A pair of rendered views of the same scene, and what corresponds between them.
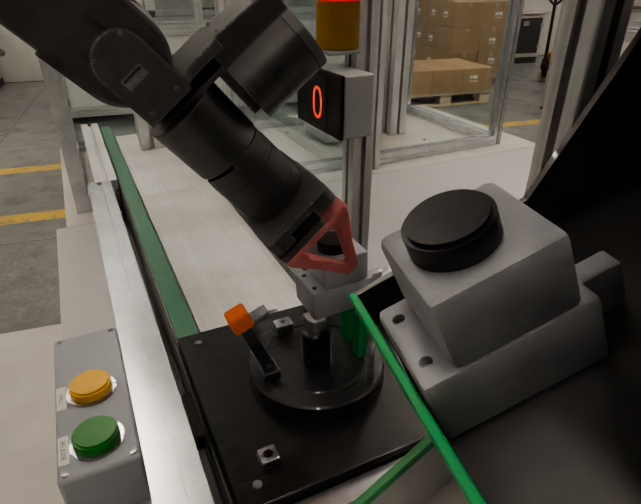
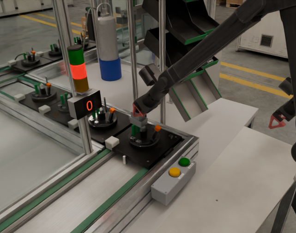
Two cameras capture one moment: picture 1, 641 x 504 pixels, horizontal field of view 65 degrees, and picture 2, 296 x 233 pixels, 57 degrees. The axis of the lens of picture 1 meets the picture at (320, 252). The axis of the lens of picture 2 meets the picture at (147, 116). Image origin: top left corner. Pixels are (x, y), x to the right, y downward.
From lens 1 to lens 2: 124 cm
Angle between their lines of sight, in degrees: 94
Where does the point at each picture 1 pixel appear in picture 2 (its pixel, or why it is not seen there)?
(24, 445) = (185, 213)
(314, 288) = (144, 118)
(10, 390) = not seen: outside the picture
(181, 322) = (136, 178)
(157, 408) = (169, 162)
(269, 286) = (95, 179)
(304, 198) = not seen: hidden behind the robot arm
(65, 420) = (184, 171)
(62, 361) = (171, 186)
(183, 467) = (179, 148)
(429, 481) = (176, 101)
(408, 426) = (149, 126)
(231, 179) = not seen: hidden behind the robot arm
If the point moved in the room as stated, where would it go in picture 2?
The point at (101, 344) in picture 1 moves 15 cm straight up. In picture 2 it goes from (160, 182) to (159, 150)
